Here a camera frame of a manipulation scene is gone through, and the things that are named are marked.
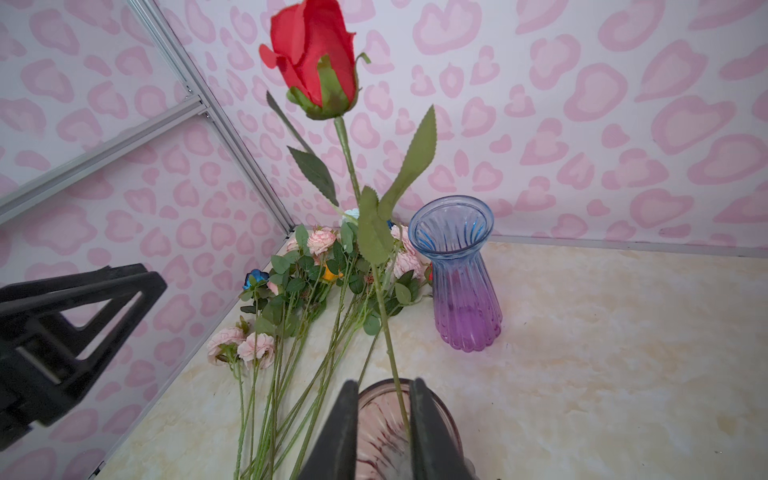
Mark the blue flower at wall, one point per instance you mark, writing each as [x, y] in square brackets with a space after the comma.
[255, 278]

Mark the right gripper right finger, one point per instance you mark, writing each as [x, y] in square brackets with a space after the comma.
[435, 452]

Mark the purple blue glass vase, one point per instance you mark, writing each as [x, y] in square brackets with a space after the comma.
[450, 232]

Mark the orange flower stem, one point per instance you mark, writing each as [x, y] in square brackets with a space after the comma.
[329, 276]

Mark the pink flower sprig low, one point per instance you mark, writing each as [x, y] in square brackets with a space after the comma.
[245, 355]

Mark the smoky pink glass vase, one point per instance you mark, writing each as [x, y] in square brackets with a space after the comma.
[383, 440]

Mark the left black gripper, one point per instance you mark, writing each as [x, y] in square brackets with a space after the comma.
[58, 336]

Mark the pink flower sprig right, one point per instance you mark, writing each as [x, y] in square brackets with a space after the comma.
[405, 257]

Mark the red rose long stem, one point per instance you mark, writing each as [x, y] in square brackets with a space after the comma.
[313, 50]

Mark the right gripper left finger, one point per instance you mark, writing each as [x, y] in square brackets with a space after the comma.
[335, 453]

